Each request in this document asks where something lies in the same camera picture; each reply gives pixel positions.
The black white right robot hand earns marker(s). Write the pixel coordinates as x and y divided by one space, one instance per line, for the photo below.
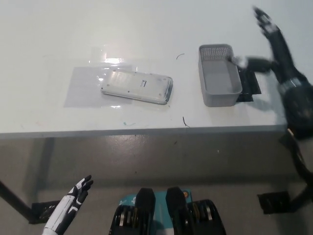
283 58

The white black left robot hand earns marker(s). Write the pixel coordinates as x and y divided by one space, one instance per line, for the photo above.
66 208

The white calculator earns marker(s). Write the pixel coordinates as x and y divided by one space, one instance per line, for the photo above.
134 85

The black tape patch under container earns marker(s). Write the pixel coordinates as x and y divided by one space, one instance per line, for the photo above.
249 85

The grey perforated plastic container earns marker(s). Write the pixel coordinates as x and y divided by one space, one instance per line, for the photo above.
220 98

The black table leg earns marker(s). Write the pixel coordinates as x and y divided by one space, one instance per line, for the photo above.
302 195
12 198

